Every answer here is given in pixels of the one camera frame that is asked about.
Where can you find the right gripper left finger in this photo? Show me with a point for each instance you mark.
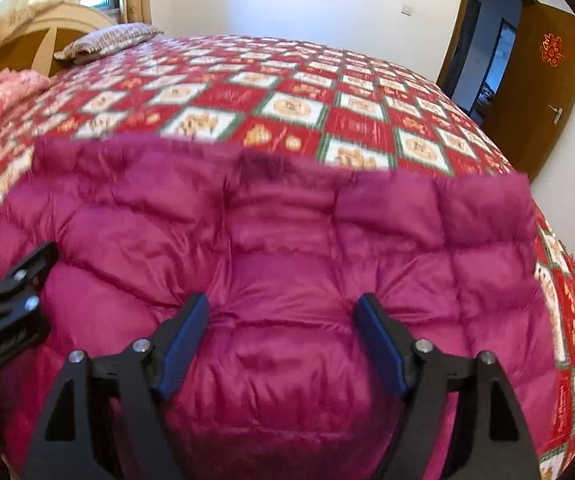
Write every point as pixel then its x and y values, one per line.
pixel 74 437

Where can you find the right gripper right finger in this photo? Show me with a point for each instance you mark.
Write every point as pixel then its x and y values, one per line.
pixel 489 437

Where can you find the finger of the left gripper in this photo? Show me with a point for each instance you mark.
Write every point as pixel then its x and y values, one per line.
pixel 32 271

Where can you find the magenta puffer jacket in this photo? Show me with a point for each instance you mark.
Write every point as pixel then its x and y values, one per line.
pixel 282 247

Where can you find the cream wooden headboard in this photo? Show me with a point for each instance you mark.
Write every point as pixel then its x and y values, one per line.
pixel 31 46

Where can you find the checked grey pillow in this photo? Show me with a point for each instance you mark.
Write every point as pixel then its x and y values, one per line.
pixel 106 41

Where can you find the red patchwork bedspread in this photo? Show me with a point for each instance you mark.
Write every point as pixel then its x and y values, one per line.
pixel 338 108

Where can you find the brown wooden door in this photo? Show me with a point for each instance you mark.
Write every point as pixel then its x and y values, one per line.
pixel 520 122

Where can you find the red paper door decoration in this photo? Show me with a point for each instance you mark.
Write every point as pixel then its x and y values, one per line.
pixel 551 50

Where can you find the metal door handle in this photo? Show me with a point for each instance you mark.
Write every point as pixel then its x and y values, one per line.
pixel 558 112

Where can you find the white wall switch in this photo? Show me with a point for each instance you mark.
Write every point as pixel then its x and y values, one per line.
pixel 407 10

